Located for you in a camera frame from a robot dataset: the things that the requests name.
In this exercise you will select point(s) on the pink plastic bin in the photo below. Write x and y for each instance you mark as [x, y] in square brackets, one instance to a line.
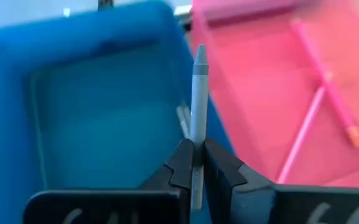
[260, 93]

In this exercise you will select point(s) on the pink pencil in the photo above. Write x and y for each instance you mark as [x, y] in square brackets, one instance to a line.
[303, 130]
[328, 81]

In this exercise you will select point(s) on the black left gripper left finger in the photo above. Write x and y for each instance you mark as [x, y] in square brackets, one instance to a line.
[135, 205]

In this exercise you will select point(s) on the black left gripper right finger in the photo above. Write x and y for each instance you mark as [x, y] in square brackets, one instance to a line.
[260, 205]

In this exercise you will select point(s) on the blue plastic bin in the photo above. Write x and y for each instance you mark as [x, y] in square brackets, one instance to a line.
[89, 109]

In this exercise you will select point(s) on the gray crayon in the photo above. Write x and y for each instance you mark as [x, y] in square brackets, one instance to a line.
[199, 99]

